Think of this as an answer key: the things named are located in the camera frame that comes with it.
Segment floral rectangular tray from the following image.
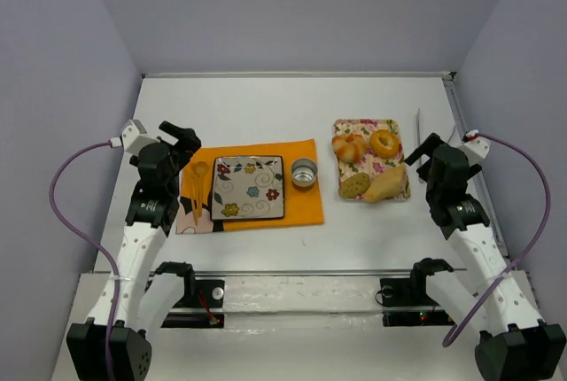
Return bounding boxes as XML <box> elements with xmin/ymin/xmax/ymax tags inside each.
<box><xmin>334</xmin><ymin>119</ymin><xmax>411</xmax><ymax>201</ymax></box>

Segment triangular pastry bread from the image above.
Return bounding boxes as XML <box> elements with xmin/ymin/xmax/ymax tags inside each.
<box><xmin>363</xmin><ymin>166</ymin><xmax>406</xmax><ymax>203</ymax></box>

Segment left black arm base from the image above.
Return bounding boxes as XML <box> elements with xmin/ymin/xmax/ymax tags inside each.
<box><xmin>161</xmin><ymin>279</ymin><xmax>225</xmax><ymax>329</ymax></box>

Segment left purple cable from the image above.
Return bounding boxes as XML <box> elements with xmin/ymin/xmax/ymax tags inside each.
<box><xmin>48</xmin><ymin>140</ymin><xmax>123</xmax><ymax>381</ymax></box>

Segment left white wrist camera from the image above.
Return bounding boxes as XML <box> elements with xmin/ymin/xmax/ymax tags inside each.
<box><xmin>120</xmin><ymin>119</ymin><xmax>159</xmax><ymax>156</ymax></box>

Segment orange plastic spoon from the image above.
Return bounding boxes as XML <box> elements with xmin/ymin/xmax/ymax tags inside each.
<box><xmin>191</xmin><ymin>161</ymin><xmax>209</xmax><ymax>219</ymax></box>

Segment golden bagel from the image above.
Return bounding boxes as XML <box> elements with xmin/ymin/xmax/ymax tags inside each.
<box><xmin>369</xmin><ymin>129</ymin><xmax>400</xmax><ymax>159</ymax></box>

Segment square floral plate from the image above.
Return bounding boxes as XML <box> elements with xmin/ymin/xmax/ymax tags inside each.
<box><xmin>210</xmin><ymin>155</ymin><xmax>285</xmax><ymax>222</ymax></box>

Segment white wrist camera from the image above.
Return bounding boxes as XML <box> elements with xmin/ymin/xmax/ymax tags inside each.
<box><xmin>120</xmin><ymin>119</ymin><xmax>159</xmax><ymax>156</ymax></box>
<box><xmin>458</xmin><ymin>129</ymin><xmax>490</xmax><ymax>167</ymax></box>

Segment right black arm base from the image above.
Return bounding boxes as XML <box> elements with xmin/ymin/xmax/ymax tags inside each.
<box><xmin>375</xmin><ymin>277</ymin><xmax>454</xmax><ymax>328</ymax></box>

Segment metal tongs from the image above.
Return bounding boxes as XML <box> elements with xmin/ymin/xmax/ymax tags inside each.
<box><xmin>415</xmin><ymin>108</ymin><xmax>422</xmax><ymax>147</ymax></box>

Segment orange cartoon placemat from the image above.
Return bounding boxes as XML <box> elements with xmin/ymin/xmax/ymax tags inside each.
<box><xmin>175</xmin><ymin>139</ymin><xmax>324</xmax><ymax>235</ymax></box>

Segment striped round bread roll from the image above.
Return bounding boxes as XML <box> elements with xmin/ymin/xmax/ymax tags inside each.
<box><xmin>331</xmin><ymin>134</ymin><xmax>368</xmax><ymax>164</ymax></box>

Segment small metal cup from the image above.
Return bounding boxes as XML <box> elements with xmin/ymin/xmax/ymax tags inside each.
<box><xmin>291</xmin><ymin>158</ymin><xmax>318</xmax><ymax>191</ymax></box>

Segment green speckled cookie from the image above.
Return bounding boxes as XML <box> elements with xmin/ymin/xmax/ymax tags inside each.
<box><xmin>338</xmin><ymin>173</ymin><xmax>371</xmax><ymax>199</ymax></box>

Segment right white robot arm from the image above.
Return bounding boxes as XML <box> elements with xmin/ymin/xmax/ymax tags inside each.
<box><xmin>406</xmin><ymin>130</ymin><xmax>566</xmax><ymax>380</ymax></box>

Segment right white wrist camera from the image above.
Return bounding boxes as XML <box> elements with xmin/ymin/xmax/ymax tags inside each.
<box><xmin>458</xmin><ymin>129</ymin><xmax>490</xmax><ymax>167</ymax></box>

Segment metal table rail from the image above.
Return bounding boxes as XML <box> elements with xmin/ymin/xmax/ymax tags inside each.
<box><xmin>150</xmin><ymin>267</ymin><xmax>469</xmax><ymax>276</ymax></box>

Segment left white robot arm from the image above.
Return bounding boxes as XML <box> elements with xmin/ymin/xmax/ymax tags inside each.
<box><xmin>66</xmin><ymin>120</ymin><xmax>201</xmax><ymax>380</ymax></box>

